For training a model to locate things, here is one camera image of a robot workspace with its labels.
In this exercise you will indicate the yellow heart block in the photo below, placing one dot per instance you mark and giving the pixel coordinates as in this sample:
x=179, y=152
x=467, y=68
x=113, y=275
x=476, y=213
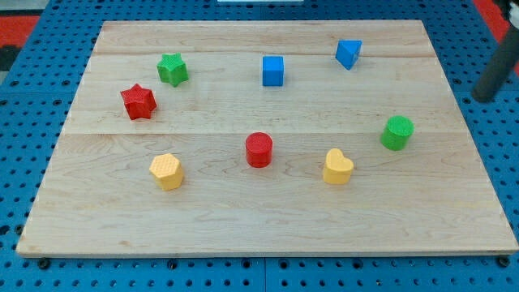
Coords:
x=337, y=167

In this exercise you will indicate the red cylinder block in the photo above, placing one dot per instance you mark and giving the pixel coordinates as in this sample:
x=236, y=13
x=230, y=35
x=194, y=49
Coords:
x=259, y=148

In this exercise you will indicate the wooden board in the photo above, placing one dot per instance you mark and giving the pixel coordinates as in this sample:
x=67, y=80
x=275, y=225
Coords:
x=98, y=198

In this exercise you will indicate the blue cube block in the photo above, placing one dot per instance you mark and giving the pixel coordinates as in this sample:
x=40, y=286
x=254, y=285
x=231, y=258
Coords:
x=273, y=71

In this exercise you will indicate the yellow hexagon block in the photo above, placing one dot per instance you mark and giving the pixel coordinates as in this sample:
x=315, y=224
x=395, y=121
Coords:
x=167, y=171

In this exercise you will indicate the green star block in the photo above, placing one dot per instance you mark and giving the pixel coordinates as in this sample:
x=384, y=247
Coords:
x=172, y=69

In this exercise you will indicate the red star block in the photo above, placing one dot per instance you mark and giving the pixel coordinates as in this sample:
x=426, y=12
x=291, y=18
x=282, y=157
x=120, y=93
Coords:
x=139, y=102

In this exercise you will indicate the blue triangle block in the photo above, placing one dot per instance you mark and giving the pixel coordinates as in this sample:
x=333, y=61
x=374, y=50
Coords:
x=347, y=52

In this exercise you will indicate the green cylinder block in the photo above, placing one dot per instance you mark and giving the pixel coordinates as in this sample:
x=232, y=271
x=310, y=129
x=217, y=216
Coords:
x=397, y=132

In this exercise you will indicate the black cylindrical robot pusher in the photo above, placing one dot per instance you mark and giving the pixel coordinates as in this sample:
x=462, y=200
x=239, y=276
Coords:
x=498, y=68

